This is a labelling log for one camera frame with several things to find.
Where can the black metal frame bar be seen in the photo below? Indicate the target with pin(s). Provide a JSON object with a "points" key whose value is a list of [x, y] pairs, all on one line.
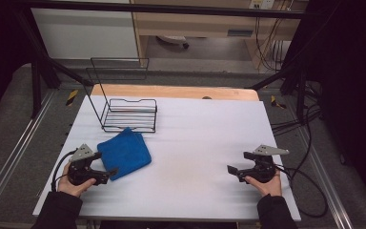
{"points": [[171, 9]]}

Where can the office chair base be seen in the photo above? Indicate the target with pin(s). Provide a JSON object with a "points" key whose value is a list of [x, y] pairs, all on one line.
{"points": [[173, 39]]}

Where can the black metal stand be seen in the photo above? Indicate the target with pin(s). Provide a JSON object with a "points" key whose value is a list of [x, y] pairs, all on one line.
{"points": [[295, 79], [38, 79]]}

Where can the blue towel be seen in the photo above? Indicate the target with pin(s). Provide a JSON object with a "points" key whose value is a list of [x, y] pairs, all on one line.
{"points": [[124, 154]]}

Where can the person's left hand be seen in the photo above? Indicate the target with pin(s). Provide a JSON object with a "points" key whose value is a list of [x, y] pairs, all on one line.
{"points": [[71, 189]]}

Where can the aluminium floor rail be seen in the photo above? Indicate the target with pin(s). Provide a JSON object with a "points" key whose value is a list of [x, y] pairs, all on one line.
{"points": [[327, 178], [16, 149]]}

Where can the white power strip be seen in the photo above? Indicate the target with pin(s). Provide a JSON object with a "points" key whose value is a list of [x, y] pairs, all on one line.
{"points": [[262, 4]]}

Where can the light wooden desk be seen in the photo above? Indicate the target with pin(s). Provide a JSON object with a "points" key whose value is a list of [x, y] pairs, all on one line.
{"points": [[203, 22]]}

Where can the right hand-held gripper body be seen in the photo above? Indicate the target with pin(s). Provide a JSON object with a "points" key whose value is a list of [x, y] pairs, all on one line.
{"points": [[263, 170]]}

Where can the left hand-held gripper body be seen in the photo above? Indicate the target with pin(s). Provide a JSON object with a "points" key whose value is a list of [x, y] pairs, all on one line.
{"points": [[79, 171]]}

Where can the white cabinet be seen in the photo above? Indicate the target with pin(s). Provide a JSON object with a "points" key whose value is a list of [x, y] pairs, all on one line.
{"points": [[82, 31]]}

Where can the wooden table board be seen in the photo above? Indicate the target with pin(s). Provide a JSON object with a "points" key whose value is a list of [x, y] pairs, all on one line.
{"points": [[171, 92]]}

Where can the person's right hand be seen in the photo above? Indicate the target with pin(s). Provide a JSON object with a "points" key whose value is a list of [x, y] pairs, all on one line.
{"points": [[270, 188]]}

